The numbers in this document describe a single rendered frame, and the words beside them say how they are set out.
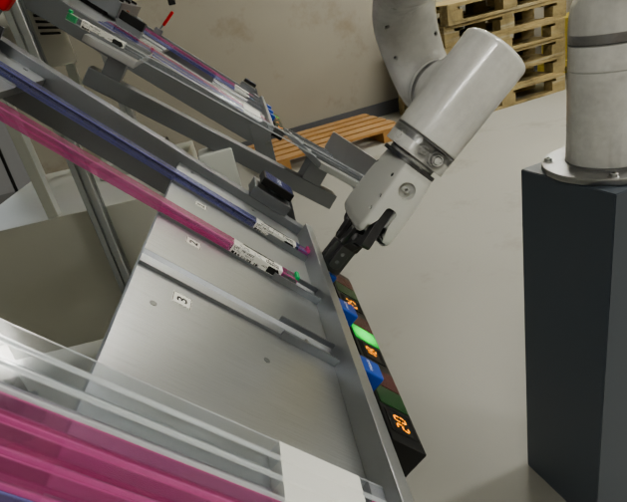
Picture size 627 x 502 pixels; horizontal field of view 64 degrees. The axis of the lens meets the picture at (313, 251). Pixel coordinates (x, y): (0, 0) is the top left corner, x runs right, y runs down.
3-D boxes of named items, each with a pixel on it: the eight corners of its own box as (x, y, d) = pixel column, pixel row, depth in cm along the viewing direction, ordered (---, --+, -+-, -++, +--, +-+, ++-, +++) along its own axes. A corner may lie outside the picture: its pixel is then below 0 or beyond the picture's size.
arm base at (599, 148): (602, 138, 90) (607, 26, 82) (715, 157, 73) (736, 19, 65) (515, 168, 85) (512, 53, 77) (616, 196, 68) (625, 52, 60)
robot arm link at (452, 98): (387, 111, 64) (417, 129, 56) (455, 18, 61) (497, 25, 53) (431, 145, 68) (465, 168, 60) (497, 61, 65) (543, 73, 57)
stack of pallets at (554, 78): (500, 83, 490) (497, -13, 455) (569, 88, 419) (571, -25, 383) (395, 115, 460) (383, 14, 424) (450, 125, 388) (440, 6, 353)
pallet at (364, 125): (364, 124, 451) (362, 113, 447) (409, 135, 385) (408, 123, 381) (242, 159, 422) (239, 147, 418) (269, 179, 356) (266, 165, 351)
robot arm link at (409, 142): (466, 168, 59) (449, 189, 60) (438, 151, 67) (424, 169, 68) (413, 127, 56) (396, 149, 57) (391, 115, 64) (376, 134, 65)
